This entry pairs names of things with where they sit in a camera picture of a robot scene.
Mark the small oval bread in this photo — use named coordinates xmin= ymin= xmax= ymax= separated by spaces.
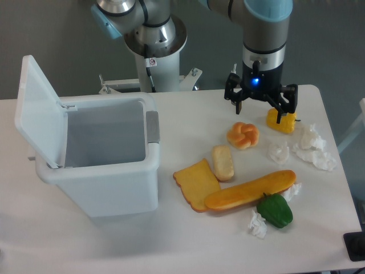
xmin=212 ymin=145 xmax=234 ymax=182

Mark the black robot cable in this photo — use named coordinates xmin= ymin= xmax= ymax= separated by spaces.
xmin=144 ymin=44 xmax=157 ymax=93

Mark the green bell pepper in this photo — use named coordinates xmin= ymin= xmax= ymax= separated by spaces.
xmin=256 ymin=194 xmax=293 ymax=228

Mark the crumpled tissue under baguette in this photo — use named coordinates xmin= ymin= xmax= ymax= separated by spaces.
xmin=281 ymin=183 xmax=302 ymax=203

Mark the black device at edge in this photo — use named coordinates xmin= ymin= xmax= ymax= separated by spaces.
xmin=343 ymin=232 xmax=364 ymax=261

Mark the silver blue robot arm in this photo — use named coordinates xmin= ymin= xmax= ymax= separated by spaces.
xmin=91 ymin=1 xmax=298 ymax=119

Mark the white plastic trash bin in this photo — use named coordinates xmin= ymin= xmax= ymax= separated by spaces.
xmin=35 ymin=92 xmax=160 ymax=217

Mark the toast bread slice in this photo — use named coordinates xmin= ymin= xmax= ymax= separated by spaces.
xmin=173 ymin=158 xmax=221 ymax=212

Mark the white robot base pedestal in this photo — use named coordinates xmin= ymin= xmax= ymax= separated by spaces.
xmin=99 ymin=15 xmax=202 ymax=94

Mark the white trash bin lid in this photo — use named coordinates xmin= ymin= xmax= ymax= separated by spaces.
xmin=15 ymin=55 xmax=78 ymax=168

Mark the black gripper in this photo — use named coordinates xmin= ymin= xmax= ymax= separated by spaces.
xmin=224 ymin=53 xmax=298 ymax=124

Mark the long baguette bread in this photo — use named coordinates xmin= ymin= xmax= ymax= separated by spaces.
xmin=204 ymin=170 xmax=297 ymax=211

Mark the knotted bread roll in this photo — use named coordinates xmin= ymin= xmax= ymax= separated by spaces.
xmin=226 ymin=122 xmax=259 ymax=150

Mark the crumpled tissue near pepper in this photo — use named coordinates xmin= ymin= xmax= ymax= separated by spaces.
xmin=248 ymin=210 xmax=267 ymax=239

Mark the small crumpled white tissue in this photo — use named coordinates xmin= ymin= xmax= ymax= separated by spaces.
xmin=267 ymin=142 xmax=289 ymax=165

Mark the large crumpled white tissue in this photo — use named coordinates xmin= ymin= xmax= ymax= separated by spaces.
xmin=291 ymin=124 xmax=337 ymax=172

